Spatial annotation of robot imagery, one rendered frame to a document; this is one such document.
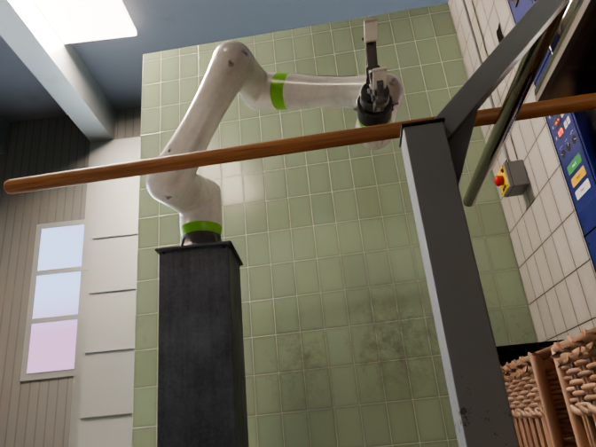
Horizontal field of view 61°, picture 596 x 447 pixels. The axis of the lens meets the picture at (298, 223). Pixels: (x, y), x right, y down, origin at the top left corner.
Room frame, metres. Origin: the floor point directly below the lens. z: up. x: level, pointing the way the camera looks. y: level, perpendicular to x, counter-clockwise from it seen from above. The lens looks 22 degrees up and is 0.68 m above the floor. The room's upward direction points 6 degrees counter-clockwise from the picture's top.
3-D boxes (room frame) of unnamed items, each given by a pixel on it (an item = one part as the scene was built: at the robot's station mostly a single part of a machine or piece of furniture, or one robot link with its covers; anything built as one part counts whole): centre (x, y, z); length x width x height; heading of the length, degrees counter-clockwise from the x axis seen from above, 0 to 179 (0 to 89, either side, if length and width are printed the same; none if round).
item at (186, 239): (1.53, 0.30, 1.23); 0.26 x 0.15 x 0.06; 179
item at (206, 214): (1.46, 0.31, 1.36); 0.16 x 0.13 x 0.19; 159
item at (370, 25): (0.92, -0.21, 1.51); 0.07 x 0.03 x 0.01; 175
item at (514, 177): (1.70, -0.80, 1.46); 0.10 x 0.07 x 0.10; 175
